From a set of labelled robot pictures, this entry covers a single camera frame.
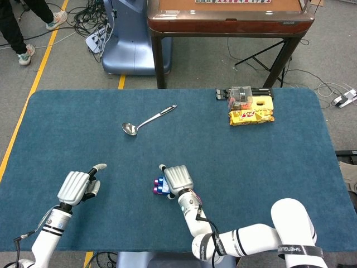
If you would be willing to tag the yellow box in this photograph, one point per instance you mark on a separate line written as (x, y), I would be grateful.
(266, 106)

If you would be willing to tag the blue felt table cover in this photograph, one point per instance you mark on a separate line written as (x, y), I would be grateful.
(195, 145)

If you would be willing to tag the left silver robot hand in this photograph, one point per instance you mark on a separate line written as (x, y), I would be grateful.
(74, 187)

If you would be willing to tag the black flat device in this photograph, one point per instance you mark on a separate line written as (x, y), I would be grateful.
(220, 94)

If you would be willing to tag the purple building block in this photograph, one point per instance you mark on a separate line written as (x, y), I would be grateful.
(155, 191)

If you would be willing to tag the black and beige seat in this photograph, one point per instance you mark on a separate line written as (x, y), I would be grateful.
(350, 173)

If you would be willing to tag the black tripod stand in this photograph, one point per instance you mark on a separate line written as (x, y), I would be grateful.
(252, 56)

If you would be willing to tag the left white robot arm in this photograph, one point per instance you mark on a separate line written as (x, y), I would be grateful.
(47, 234)

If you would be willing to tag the white foot pedal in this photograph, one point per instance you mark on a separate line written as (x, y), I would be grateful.
(341, 100)

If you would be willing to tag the yellow biscuit packet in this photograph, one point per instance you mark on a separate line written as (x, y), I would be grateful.
(251, 118)

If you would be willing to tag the blue-grey robot torso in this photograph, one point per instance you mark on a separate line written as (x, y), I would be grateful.
(153, 261)

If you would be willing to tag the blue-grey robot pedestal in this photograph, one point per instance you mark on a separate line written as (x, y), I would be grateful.
(128, 53)

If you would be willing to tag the brown mahjong table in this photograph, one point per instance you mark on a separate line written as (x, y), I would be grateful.
(223, 26)

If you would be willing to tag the clear plastic box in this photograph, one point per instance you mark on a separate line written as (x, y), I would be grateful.
(240, 96)

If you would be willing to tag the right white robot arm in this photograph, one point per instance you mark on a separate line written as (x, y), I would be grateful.
(251, 240)

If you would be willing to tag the blue and purple toy block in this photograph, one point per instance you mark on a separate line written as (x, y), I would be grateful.
(164, 188)

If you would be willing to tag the white power strip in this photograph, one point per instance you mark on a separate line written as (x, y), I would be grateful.
(93, 42)

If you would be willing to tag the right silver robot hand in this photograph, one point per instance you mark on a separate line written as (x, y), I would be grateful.
(180, 178)

